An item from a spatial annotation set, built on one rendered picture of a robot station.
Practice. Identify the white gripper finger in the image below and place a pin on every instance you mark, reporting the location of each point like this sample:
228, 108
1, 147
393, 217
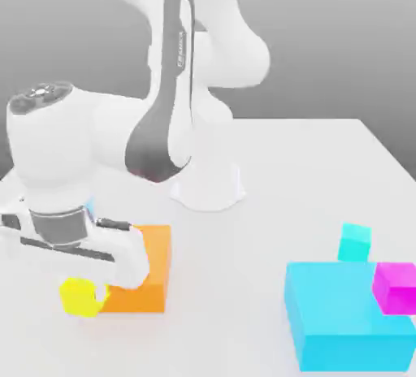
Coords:
102, 292

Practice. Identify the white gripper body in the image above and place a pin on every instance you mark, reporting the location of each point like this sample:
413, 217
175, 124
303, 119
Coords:
130, 260

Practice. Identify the small yellow cube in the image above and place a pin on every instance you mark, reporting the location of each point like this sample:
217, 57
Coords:
78, 297

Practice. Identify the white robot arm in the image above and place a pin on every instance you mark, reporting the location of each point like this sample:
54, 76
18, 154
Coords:
58, 143

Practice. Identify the small turquoise cube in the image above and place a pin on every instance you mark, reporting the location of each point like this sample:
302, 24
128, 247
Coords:
354, 243

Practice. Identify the small magenta cube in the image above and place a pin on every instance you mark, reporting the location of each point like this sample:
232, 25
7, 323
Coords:
398, 289

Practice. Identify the large orange box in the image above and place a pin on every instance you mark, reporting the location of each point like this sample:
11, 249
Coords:
156, 266

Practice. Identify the large cyan box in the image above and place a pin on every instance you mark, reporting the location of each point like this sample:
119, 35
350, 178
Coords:
334, 312

